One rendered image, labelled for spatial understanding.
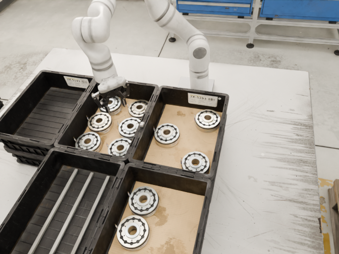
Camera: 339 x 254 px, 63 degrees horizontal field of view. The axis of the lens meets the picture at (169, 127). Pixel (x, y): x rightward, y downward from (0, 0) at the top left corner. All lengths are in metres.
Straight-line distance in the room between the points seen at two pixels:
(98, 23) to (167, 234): 0.67
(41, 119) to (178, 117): 0.63
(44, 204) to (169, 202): 0.45
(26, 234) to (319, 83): 2.45
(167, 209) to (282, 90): 0.91
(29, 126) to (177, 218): 0.79
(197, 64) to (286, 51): 1.90
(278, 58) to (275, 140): 1.73
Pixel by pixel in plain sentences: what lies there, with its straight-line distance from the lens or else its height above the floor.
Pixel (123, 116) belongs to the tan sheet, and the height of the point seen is 0.83.
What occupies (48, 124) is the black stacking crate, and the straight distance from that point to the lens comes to 1.35.
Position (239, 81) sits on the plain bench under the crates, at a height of 0.70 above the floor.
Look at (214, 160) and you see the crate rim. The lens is 0.95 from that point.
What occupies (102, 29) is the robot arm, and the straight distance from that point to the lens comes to 0.82.
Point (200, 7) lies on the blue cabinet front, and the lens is 2.92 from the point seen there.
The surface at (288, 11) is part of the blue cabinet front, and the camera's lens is 2.90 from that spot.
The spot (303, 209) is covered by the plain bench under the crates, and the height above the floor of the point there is 0.70.
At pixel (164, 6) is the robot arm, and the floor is 1.22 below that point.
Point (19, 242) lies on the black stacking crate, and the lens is 1.10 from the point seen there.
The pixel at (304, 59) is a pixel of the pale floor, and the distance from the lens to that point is 3.02.
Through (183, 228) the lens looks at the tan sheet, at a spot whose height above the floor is 0.83.
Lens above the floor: 1.73
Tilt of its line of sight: 50 degrees down
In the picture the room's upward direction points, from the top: 7 degrees counter-clockwise
